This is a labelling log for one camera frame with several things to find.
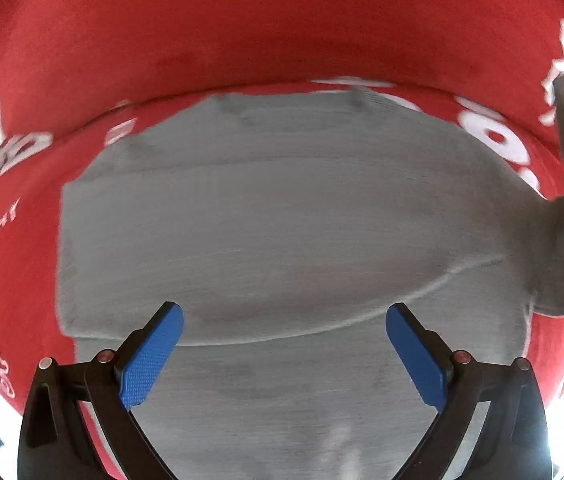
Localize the red printed sofa cover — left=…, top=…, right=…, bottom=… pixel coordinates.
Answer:
left=0, top=0, right=564, bottom=480

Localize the grey towel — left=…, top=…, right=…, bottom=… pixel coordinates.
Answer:
left=56, top=71, right=564, bottom=480

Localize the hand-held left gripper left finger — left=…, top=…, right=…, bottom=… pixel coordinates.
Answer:
left=16, top=301, right=185, bottom=480

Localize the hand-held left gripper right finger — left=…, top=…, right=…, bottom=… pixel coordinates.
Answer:
left=385, top=302, right=554, bottom=480

